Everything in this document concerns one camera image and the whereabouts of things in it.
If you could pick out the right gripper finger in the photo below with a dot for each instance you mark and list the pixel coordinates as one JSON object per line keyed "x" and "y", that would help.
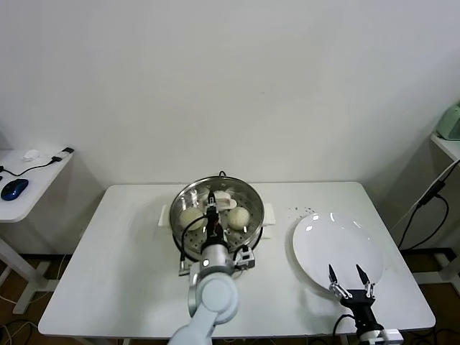
{"x": 339, "y": 291}
{"x": 369, "y": 289}

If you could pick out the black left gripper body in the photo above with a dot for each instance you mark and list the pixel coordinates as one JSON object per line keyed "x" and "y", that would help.
{"x": 214, "y": 231}

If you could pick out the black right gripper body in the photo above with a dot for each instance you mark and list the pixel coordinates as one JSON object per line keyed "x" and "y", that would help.
{"x": 361, "y": 303}

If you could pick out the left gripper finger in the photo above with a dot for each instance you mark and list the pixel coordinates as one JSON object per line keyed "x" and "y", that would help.
{"x": 212, "y": 206}

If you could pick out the white steamed baozi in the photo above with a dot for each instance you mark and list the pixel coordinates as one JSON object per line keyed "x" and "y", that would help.
{"x": 190, "y": 218}
{"x": 238, "y": 218}

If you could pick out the perforated steel steamer basket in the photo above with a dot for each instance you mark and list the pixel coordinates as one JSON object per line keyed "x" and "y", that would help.
{"x": 192, "y": 246}

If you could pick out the white round plate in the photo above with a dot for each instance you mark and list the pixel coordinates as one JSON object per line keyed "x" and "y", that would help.
{"x": 334, "y": 248}

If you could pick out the cream electric cooker base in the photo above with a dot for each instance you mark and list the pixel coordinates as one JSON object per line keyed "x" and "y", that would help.
{"x": 270, "y": 215}

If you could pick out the brown crumbs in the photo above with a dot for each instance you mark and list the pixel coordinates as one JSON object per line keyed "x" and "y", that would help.
{"x": 303, "y": 209}

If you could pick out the white shelf table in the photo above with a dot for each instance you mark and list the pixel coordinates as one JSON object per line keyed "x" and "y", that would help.
{"x": 447, "y": 145}

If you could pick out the white side table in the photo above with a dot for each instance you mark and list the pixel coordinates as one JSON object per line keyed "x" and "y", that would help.
{"x": 36, "y": 187}

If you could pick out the mint green appliance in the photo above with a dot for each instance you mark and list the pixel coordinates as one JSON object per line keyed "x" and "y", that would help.
{"x": 451, "y": 124}

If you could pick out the small white crumpled object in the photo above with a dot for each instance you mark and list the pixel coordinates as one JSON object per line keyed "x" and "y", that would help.
{"x": 32, "y": 154}

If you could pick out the blue computer mouse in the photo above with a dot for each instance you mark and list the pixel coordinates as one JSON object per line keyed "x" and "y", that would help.
{"x": 15, "y": 188}

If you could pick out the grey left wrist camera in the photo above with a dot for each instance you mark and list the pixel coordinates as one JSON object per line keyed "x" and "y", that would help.
{"x": 245, "y": 259}

